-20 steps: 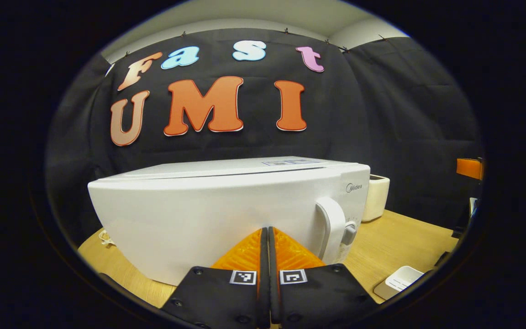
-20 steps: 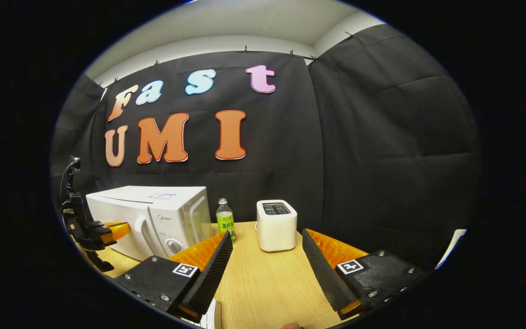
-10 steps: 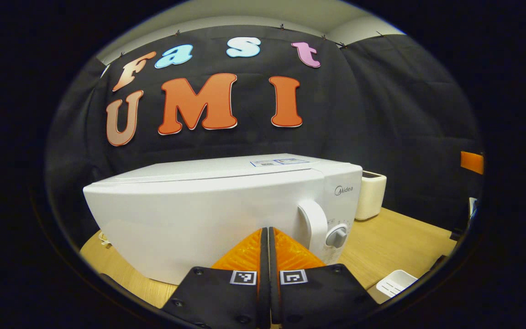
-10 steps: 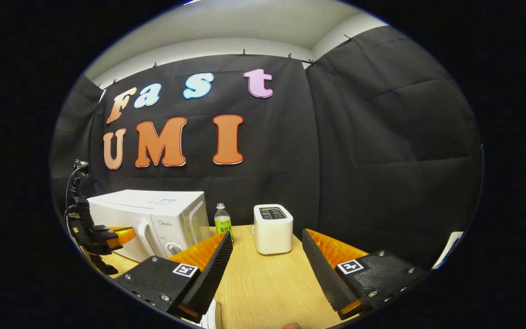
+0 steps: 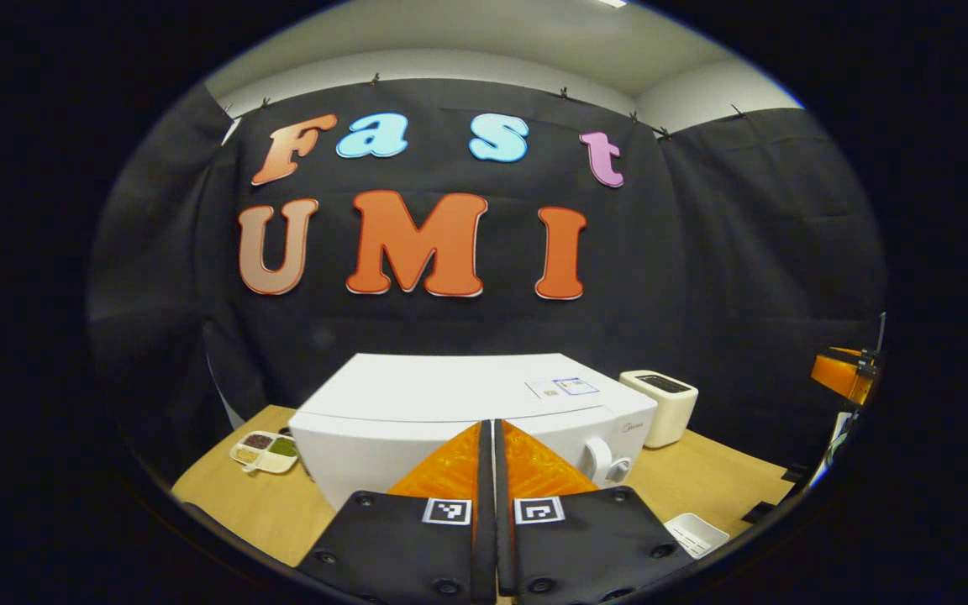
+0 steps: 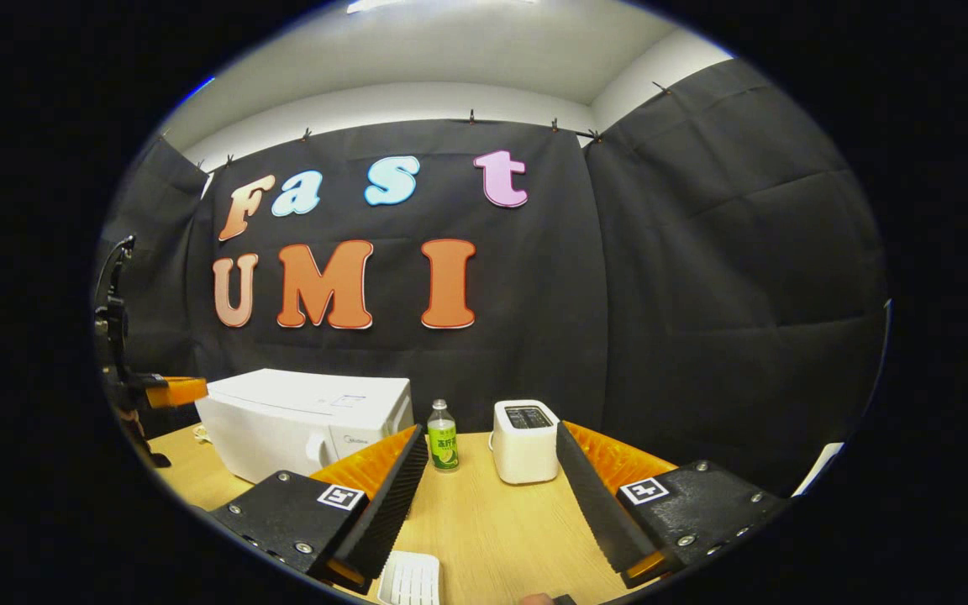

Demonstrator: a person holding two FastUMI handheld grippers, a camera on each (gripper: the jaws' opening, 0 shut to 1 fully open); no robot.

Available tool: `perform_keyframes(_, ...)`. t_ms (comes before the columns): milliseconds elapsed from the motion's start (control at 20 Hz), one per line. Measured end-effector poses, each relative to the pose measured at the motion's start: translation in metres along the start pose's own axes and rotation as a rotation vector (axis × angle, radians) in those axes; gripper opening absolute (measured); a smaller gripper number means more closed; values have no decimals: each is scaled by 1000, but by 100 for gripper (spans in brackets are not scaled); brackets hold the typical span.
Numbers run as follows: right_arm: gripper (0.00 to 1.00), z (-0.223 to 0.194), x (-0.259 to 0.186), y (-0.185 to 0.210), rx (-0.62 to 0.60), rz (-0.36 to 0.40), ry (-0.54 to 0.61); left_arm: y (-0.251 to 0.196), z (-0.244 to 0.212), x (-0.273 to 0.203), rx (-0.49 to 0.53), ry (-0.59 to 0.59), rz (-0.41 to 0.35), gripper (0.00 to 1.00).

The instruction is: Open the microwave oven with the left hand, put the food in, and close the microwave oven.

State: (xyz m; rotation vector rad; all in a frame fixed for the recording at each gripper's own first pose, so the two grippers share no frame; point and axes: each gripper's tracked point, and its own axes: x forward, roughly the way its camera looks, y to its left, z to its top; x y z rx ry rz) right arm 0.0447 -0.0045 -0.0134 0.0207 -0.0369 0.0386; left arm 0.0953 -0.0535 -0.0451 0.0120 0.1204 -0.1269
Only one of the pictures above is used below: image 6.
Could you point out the white ridged tray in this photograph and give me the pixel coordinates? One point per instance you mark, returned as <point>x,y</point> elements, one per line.
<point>408,581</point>

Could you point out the white board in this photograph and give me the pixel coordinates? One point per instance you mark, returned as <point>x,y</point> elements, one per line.
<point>818,469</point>

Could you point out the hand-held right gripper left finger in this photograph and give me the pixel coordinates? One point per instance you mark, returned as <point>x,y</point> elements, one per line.
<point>387,504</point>

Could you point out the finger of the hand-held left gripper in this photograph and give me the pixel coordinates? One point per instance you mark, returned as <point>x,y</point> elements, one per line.
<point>177,391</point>

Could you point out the white toaster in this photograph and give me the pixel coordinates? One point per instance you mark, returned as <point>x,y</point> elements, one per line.
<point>526,449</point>

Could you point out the green label drink bottle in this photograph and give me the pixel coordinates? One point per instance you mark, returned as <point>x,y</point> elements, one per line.
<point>443,441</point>

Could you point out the white microwave oven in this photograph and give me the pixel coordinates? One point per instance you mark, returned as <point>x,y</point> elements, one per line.
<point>282,428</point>

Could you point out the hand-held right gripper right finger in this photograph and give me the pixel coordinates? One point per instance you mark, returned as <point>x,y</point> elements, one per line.
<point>597,504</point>

